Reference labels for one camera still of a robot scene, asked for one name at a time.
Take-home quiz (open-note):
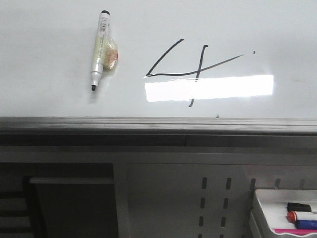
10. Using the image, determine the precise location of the white black whiteboard marker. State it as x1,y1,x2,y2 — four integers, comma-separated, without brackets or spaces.
90,10,118,92

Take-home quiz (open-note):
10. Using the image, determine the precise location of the pink white eraser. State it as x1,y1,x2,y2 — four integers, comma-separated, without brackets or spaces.
273,229,317,236

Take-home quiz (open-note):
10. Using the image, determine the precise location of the white plastic marker tray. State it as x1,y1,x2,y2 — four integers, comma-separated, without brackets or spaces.
249,189,317,238

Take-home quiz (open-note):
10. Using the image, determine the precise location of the grey pegboard panel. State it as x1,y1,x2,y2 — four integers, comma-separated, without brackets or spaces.
127,164,317,238

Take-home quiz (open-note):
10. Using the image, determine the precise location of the blue capped marker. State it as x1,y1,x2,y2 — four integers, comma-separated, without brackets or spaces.
295,220,317,230

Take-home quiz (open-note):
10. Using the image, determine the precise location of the red capped marker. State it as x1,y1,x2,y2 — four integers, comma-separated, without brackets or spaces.
287,211,317,223

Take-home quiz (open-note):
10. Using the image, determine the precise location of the white whiteboard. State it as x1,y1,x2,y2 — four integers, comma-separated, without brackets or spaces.
0,0,317,134

